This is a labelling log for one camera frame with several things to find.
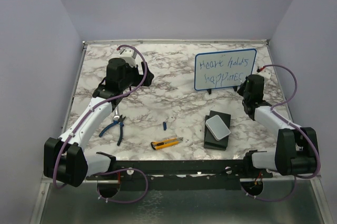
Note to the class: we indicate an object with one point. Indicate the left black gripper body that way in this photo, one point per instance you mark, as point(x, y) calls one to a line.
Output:
point(132, 77)

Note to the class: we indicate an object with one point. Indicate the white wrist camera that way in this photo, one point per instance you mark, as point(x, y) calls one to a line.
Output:
point(129, 56)
point(266, 73)

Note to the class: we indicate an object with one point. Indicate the black mounting base rail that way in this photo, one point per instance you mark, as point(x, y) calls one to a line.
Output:
point(178, 175)

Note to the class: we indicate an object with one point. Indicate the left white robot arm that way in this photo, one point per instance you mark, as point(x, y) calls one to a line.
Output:
point(64, 157)

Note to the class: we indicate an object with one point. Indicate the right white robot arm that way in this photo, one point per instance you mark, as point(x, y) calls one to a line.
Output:
point(296, 151)

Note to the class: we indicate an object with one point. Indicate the grey white eraser case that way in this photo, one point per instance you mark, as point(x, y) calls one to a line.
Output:
point(217, 127)

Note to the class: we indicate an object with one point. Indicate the silver wrench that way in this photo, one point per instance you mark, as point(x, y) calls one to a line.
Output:
point(116, 115)

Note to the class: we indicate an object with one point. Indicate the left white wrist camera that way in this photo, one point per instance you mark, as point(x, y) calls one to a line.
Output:
point(129, 56)

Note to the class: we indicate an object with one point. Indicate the black box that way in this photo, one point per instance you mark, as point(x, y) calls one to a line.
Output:
point(209, 140)

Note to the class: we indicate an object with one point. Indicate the blue framed whiteboard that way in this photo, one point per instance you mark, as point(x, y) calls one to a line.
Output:
point(216, 70)

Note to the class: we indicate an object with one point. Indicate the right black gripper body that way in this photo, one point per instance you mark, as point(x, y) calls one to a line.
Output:
point(243, 92)

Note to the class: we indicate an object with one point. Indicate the yellow utility knife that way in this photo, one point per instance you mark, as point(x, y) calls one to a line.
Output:
point(156, 145)

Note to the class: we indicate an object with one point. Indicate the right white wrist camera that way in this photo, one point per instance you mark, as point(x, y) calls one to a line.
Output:
point(266, 73)

